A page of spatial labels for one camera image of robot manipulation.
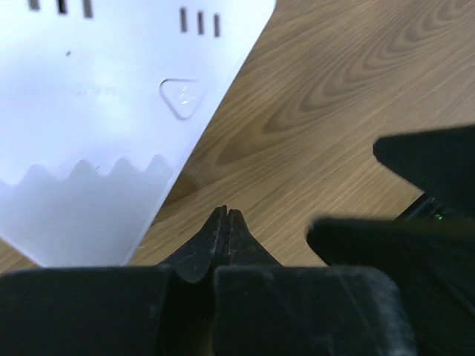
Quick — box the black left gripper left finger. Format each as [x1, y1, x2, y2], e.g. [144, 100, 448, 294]
[1, 207, 227, 355]

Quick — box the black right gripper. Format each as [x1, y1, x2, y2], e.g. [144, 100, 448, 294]
[307, 125, 474, 355]

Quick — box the white triangular power strip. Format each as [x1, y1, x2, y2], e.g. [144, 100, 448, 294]
[1, 1, 275, 267]

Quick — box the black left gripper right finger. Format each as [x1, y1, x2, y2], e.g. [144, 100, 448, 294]
[213, 209, 418, 355]

